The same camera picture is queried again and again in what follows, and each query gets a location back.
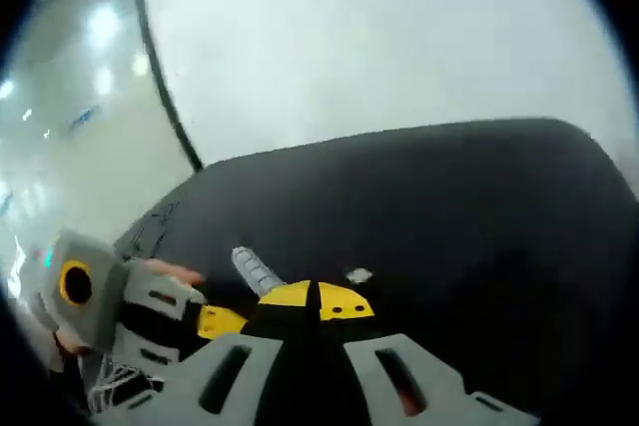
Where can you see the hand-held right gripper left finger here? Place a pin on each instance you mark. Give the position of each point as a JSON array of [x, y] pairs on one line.
[[214, 381]]

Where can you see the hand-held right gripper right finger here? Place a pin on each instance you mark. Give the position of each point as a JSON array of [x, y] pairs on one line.
[[429, 386]]

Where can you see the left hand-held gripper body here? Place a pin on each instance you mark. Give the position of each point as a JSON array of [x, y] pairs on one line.
[[100, 306]]

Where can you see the person's left hand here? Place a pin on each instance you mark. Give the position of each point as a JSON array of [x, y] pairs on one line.
[[72, 346]]

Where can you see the small white scrap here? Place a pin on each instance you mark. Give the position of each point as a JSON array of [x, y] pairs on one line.
[[359, 275]]

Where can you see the glass door with blue logo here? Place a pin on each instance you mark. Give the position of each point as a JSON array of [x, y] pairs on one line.
[[75, 97]]

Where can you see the black door frame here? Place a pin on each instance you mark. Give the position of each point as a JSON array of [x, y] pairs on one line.
[[166, 97]]

